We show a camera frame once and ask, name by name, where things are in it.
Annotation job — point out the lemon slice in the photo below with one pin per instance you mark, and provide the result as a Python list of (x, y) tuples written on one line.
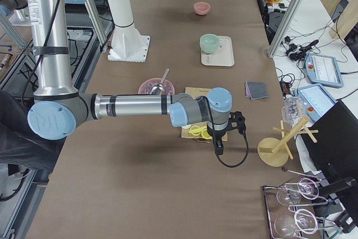
[(206, 135)]

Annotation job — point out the wine glass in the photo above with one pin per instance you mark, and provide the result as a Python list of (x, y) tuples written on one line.
[(302, 221), (292, 193)]

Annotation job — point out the metal ice scoop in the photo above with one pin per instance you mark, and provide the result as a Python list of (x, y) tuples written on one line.
[(158, 88)]

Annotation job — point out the upper wine glass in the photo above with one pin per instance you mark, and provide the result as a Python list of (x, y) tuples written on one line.
[(292, 193)]

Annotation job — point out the bamboo cutting board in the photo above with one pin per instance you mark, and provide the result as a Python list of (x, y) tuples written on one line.
[(194, 93)]

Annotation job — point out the pink bowl with ice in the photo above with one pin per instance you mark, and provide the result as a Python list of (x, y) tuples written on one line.
[(146, 86)]

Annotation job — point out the grey folded cloth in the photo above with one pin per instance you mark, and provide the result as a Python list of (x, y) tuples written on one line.
[(258, 90)]

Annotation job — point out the upper teach pendant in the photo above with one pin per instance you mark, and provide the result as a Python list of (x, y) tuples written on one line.
[(323, 69)]

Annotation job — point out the lower wine glass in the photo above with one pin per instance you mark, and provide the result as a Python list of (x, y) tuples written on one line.
[(302, 221)]

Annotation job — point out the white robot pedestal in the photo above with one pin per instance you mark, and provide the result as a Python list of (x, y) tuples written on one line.
[(127, 43)]

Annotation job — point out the aluminium frame post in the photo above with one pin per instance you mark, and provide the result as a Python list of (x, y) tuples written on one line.
[(283, 27)]

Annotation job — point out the lower teach pendant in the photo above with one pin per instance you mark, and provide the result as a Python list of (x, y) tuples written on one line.
[(317, 100)]

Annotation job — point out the clear glass jug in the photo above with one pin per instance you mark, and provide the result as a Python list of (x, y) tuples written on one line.
[(293, 110)]

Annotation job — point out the teach pendant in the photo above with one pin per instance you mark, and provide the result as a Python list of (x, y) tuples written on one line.
[(317, 100), (323, 69)]

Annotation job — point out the wire glass rack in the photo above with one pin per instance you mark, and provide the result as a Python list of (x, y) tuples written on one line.
[(275, 210)]

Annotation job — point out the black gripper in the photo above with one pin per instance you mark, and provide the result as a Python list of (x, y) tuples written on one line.
[(218, 136)]

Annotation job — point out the green bowl stack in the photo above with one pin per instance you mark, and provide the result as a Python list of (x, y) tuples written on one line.
[(209, 43)]

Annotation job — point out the yellow plastic knife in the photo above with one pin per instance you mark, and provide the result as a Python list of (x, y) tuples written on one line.
[(194, 130)]

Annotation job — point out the black monitor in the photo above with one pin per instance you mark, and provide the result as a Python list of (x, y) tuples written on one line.
[(335, 152)]

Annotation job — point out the purple folded cloth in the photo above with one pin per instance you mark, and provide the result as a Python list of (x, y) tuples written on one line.
[(248, 94)]

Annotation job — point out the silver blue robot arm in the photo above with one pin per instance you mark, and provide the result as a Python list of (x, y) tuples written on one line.
[(59, 108)]

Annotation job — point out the wooden cup rack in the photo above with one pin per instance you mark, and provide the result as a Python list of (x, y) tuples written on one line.
[(276, 152)]

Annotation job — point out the cream rabbit tray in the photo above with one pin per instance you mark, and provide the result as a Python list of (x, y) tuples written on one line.
[(223, 57)]

